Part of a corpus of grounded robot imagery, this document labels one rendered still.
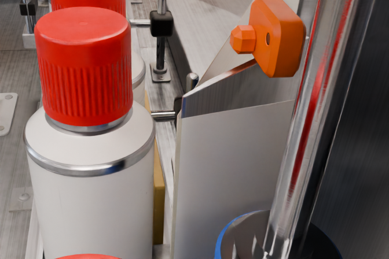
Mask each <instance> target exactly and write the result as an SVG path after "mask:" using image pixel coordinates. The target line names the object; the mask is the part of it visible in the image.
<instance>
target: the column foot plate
mask: <svg viewBox="0 0 389 259"><path fill-rule="evenodd" d="M17 100H18V94H16V93H14V92H11V93H0V136H4V135H7V134H9V132H10V129H11V126H12V121H13V117H14V112H15V109H16V105H17Z"/></svg>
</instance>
